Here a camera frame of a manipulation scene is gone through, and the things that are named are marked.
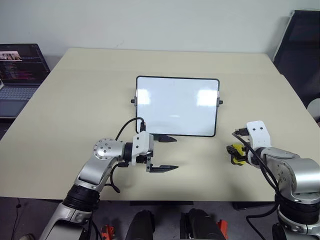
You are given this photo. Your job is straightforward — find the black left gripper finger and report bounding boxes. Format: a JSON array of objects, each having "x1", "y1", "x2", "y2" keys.
[
  {"x1": 149, "y1": 164, "x2": 179, "y2": 174},
  {"x1": 153, "y1": 134, "x2": 178, "y2": 144}
]

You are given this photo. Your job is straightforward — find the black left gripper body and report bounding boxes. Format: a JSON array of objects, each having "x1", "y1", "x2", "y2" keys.
[{"x1": 136, "y1": 134, "x2": 156, "y2": 174}]

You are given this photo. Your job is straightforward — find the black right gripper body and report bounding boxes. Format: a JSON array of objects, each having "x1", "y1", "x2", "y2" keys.
[{"x1": 238, "y1": 136, "x2": 253, "y2": 152}]

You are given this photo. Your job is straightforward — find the black-framed whiteboard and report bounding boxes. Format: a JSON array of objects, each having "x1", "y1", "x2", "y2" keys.
[{"x1": 130, "y1": 75, "x2": 224, "y2": 138}]

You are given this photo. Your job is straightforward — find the dark rounded shape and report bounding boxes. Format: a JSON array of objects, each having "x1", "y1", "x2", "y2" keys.
[
  {"x1": 124, "y1": 209, "x2": 158, "y2": 240},
  {"x1": 179, "y1": 208, "x2": 227, "y2": 240}
]

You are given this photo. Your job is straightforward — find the orange-red part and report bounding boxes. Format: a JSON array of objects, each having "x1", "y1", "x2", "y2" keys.
[
  {"x1": 100, "y1": 224, "x2": 116, "y2": 240},
  {"x1": 218, "y1": 219, "x2": 230, "y2": 240}
]

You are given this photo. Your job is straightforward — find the white round object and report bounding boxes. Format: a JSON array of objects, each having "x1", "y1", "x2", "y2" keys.
[{"x1": 306, "y1": 98, "x2": 320, "y2": 123}]

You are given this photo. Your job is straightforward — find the open grey laptop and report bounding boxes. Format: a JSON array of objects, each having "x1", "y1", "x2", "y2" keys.
[{"x1": 0, "y1": 43, "x2": 51, "y2": 119}]

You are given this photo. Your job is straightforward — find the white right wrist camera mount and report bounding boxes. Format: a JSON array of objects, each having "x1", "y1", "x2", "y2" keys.
[{"x1": 245, "y1": 120, "x2": 273, "y2": 151}]

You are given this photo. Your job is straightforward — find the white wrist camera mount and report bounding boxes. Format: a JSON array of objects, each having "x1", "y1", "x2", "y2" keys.
[
  {"x1": 131, "y1": 131, "x2": 155, "y2": 167},
  {"x1": 245, "y1": 120, "x2": 273, "y2": 151}
]

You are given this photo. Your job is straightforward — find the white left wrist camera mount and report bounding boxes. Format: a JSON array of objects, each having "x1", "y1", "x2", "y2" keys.
[{"x1": 131, "y1": 131, "x2": 155, "y2": 167}]

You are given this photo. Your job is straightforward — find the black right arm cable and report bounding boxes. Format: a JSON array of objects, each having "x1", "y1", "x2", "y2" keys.
[{"x1": 231, "y1": 127, "x2": 280, "y2": 195}]

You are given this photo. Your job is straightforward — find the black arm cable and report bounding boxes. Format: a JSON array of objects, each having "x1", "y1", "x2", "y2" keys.
[
  {"x1": 109, "y1": 117, "x2": 147, "y2": 194},
  {"x1": 231, "y1": 127, "x2": 280, "y2": 195}
]

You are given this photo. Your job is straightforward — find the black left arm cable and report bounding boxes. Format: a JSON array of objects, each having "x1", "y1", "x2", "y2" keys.
[{"x1": 109, "y1": 117, "x2": 147, "y2": 194}]

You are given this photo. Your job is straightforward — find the thin black floor cable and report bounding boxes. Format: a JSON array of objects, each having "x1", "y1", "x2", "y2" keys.
[{"x1": 14, "y1": 197, "x2": 22, "y2": 227}]

